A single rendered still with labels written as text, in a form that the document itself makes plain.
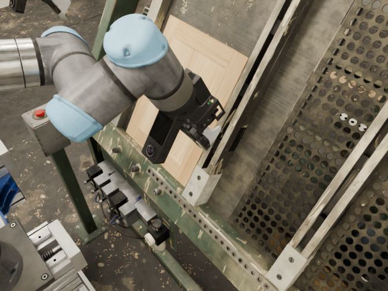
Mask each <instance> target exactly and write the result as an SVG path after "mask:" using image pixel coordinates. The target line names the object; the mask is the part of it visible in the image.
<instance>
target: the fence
mask: <svg viewBox="0 0 388 291"><path fill-rule="evenodd" d="M170 2H171V0H152V3H151V6H150V9H149V11H148V14H147V17H148V18H150V19H151V20H152V21H153V22H154V24H155V25H156V26H157V27H158V29H159V30H161V26H162V24H163V21H164V19H165V16H166V13H167V10H168V8H169V5H170ZM131 107H132V105H130V106H129V107H128V108H127V109H126V110H124V111H123V112H122V113H121V114H120V115H118V116H117V117H115V119H113V120H112V121H111V122H112V123H113V124H114V125H115V126H116V127H124V126H125V123H126V120H127V118H128V115H129V112H130V110H131Z"/></svg>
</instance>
